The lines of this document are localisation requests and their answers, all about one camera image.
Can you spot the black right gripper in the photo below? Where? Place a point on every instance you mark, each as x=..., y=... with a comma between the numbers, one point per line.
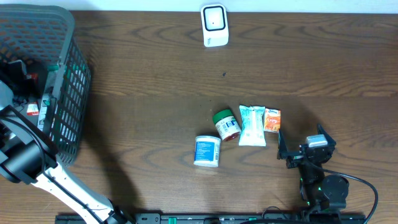
x=295, y=158

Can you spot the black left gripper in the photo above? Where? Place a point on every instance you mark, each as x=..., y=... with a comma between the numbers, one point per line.
x=29, y=94

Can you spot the red snack package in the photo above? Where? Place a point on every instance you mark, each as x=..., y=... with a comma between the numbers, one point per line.
x=33, y=109

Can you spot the orange Kleenex tissue pack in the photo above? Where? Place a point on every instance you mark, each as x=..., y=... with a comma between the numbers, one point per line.
x=272, y=120

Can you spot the green white wipes pack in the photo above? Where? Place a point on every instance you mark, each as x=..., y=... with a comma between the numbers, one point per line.
x=252, y=128

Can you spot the green lid jar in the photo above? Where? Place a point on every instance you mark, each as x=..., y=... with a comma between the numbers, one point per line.
x=226, y=125

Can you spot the white round tub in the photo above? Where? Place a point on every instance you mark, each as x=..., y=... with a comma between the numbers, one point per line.
x=207, y=151

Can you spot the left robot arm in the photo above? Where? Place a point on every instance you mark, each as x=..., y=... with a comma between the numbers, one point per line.
x=29, y=156

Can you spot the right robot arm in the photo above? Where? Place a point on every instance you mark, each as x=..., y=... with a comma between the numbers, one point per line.
x=323, y=193

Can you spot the white barcode scanner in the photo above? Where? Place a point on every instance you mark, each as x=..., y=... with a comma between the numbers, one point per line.
x=215, y=25

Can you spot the grey plastic shopping basket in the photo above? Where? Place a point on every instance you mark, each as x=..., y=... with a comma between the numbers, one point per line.
x=45, y=34

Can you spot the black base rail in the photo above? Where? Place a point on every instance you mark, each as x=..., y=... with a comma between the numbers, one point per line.
x=156, y=218

